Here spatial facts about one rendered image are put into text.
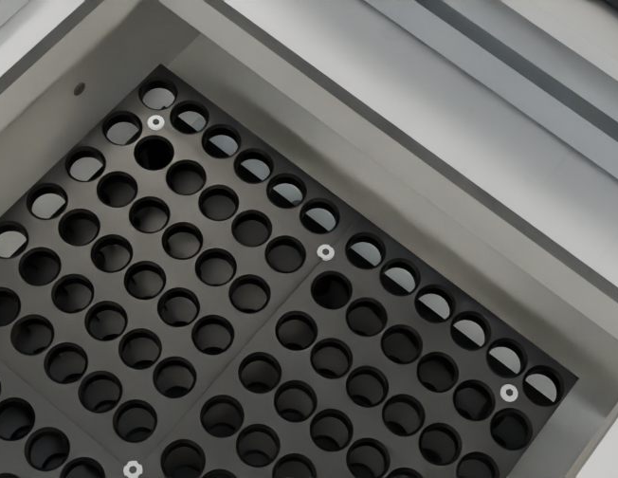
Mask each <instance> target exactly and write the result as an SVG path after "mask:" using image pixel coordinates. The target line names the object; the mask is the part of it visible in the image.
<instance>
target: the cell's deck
mask: <svg viewBox="0 0 618 478"><path fill-rule="evenodd" d="M145 1H146V0H29V1H28V2H27V3H26V4H25V5H24V6H23V7H22V8H20V9H19V10H18V11H17V12H16V13H15V14H13V15H12V16H11V17H10V18H9V19H8V21H6V22H5V23H4V24H3V25H2V26H1V27H0V135H1V134H2V133H3V132H4V131H6V130H7V129H8V128H9V127H10V126H11V125H12V124H13V123H14V122H15V121H16V120H18V119H19V118H20V117H21V116H22V115H23V114H24V113H25V112H26V111H27V110H28V109H29V108H30V107H31V106H32V105H33V104H34V103H35V102H36V101H37V100H39V99H40V98H41V97H42V96H43V95H44V94H45V93H46V92H47V91H48V90H49V89H50V88H51V87H52V86H53V85H55V84H56V83H57V82H58V81H59V80H60V79H61V78H62V77H63V76H64V75H65V74H66V73H68V72H69V71H70V70H71V69H72V68H73V67H74V66H75V65H76V64H77V63H78V62H80V61H81V60H82V59H83V58H84V57H85V56H86V55H87V54H88V53H89V52H90V51H91V50H93V49H94V48H95V47H96V46H97V45H98V44H99V43H100V42H101V41H102V40H103V39H105V38H106V37H107V36H108V35H109V34H110V33H111V32H112V31H113V30H114V29H115V28H117V27H118V26H119V25H120V24H121V23H122V22H123V21H124V20H125V19H126V18H127V17H128V16H130V15H131V14H132V13H133V12H134V11H135V10H136V9H137V8H138V7H139V6H140V5H142V4H143V3H144V2H145ZM158 1H159V2H160V3H162V4H163V5H164V6H166V7H167V8H169V9H170V10H172V11H173V12H174V13H176V14H177V15H178V16H180V17H181V18H182V19H184V20H185V21H186V22H188V23H189V24H191V25H192V26H193V27H195V28H196V29H198V30H199V31H200V32H202V33H203V34H204V35H206V36H207V37H209V38H210V39H211V40H212V41H213V42H214V43H216V44H217V45H218V46H220V47H221V48H223V49H224V50H226V51H227V52H228V53H230V54H231V55H232V56H234V57H235V58H236V59H238V60H239V61H240V62H242V63H243V64H245V65H246V66H248V67H249V68H250V69H252V70H253V71H254V72H256V73H257V74H258V75H260V76H261V77H263V78H264V79H265V80H267V81H268V82H269V83H271V84H272V85H274V86H275V87H276V88H278V89H279V90H281V92H282V93H284V94H285V95H286V96H288V97H289V98H290V99H292V100H293V101H295V102H296V103H298V104H299V105H300V106H302V107H303V108H304V109H306V110H307V111H308V112H310V113H311V114H312V115H314V116H315V117H317V118H318V119H319V120H321V121H322V122H324V123H325V124H326V125H328V126H329V127H330V128H332V129H333V130H334V131H336V132H337V133H339V134H340V135H341V136H343V137H344V138H346V139H347V140H348V141H350V142H351V143H352V144H353V145H354V146H356V147H357V148H358V149H360V150H361V151H362V152H364V153H365V154H366V155H368V156H369V157H371V158H372V159H374V160H375V161H376V162H378V163H379V164H380V165H382V166H383V167H384V168H386V169H387V170H388V171H390V172H391V173H393V174H394V175H396V176H397V177H398V178H400V179H401V180H402V181H404V182H405V183H406V184H408V185H409V186H411V187H412V189H414V190H415V191H416V192H418V193H419V194H421V195H422V196H423V197H425V198H426V199H428V200H429V201H430V202H432V203H433V204H434V205H436V206H437V207H438V208H440V209H441V210H442V211H444V212H446V213H447V214H448V215H450V216H451V217H452V218H454V219H455V220H456V221H458V222H459V223H460V224H462V225H463V226H465V227H466V228H467V229H469V230H470V231H472V232H473V233H474V234H476V235H477V236H478V237H480V238H481V239H482V240H483V241H484V242H486V243H487V244H488V245H490V246H491V247H492V248H494V249H495V250H497V251H498V252H499V253H501V254H502V255H504V256H505V257H506V258H508V259H509V260H510V261H512V262H513V263H514V264H516V265H517V266H518V267H520V268H522V269H523V270H524V271H526V272H527V273H528V274H530V275H531V276H532V277H534V278H535V279H536V280H538V281H539V282H541V283H542V284H543V285H545V286H546V287H548V288H549V289H550V290H552V291H553V293H555V294H556V295H558V296H559V297H560V298H562V299H563V300H564V301H566V302H567V303H569V304H570V305H571V306H573V307H574V308H576V309H577V310H578V311H580V312H581V313H582V314H584V315H585V316H586V317H588V318H589V319H590V320H592V321H593V322H595V323H596V324H598V325H599V326H600V327H602V328H603V329H604V330H606V331H607V332H608V333H610V334H611V335H612V336H613V337H614V338H616V339H617V340H618V178H616V177H615V176H613V175H612V174H610V173H609V172H607V171H606V170H604V169H603V168H602V167H600V166H599V165H597V164H596V163H595V162H593V161H592V160H590V159H589V158H587V157H586V156H584V155H583V154H581V153H580V152H578V151H577V150H576V149H574V148H573V147H572V146H571V145H570V144H568V143H567V142H565V141H564V140H562V139H561V138H559V137H558V136H556V135H555V134H553V133H552V132H551V131H549V130H548V129H546V128H545V127H544V126H542V125H541V124H539V123H538V122H536V121H535V120H534V119H532V118H530V117H529V116H527V115H526V114H525V113H523V112H522V111H520V110H519V109H518V108H516V107H515V106H514V105H513V104H511V103H510V102H509V101H507V100H505V99H504V98H502V97H501V96H500V95H498V94H497V93H495V92H494V91H493V90H491V89H490V88H488V87H487V86H485V85H484V84H483V83H481V82H479V81H478V80H476V79H475V78H474V77H472V76H471V75H469V74H468V73H467V72H465V71H464V70H462V69H461V68H459V67H458V66H457V65H455V64H453V63H452V62H451V61H449V59H447V58H446V57H444V56H443V55H442V54H440V53H439V52H437V51H436V50H434V49H433V48H432V47H430V46H428V45H427V44H425V43H424V42H423V41H421V40H420V39H418V38H417V37H416V36H414V35H413V34H411V33H410V32H408V31H407V30H406V29H404V28H402V27H401V26H399V25H398V24H397V23H395V22H394V21H392V19H391V18H389V17H388V16H386V15H385V14H383V13H382V12H381V11H379V10H378V9H376V8H375V7H373V6H372V5H370V4H369V3H367V2H366V1H365V0H158ZM564 478H618V402H617V403H616V405H615V406H614V408H613V409H612V410H611V412H610V413H609V415H608V416H607V418H606V419H605V421H604V422H603V423H602V425H601V426H600V428H599V429H598V430H597V432H596V433H595V435H594V436H593V437H592V439H591V441H590V442H589V443H588V445H587V446H586V448H584V449H583V451H582V452H581V454H580V455H579V457H578V458H577V459H576V461H575V462H574V464H573V465H572V467H571V468H570V470H569V471H568V472H567V474H566V475H565V477H564Z"/></svg>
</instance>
